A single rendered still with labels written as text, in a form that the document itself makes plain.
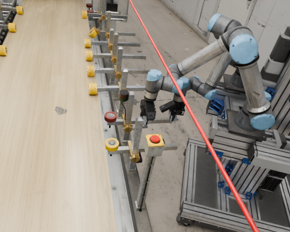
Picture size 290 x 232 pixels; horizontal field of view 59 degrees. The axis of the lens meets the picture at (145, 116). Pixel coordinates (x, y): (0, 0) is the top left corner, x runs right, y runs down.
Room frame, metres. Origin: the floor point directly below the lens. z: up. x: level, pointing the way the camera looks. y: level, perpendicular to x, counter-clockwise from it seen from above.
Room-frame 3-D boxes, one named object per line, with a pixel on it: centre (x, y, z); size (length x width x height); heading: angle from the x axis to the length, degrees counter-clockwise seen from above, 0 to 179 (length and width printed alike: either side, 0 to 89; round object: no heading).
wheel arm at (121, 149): (1.11, -0.03, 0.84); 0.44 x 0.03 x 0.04; 109
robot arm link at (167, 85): (1.20, -0.11, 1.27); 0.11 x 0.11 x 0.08; 87
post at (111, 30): (2.23, 0.43, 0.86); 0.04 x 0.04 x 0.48; 19
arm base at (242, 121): (1.29, -0.62, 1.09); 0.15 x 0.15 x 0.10
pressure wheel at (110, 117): (1.29, 0.22, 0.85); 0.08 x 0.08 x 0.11
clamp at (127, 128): (1.31, 0.11, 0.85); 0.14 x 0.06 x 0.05; 19
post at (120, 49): (1.76, 0.27, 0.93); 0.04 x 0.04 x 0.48; 19
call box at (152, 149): (0.80, -0.06, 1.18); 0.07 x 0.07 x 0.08; 19
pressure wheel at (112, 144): (1.04, 0.16, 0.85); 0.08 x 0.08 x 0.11
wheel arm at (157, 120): (1.35, 0.03, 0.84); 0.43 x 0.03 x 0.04; 109
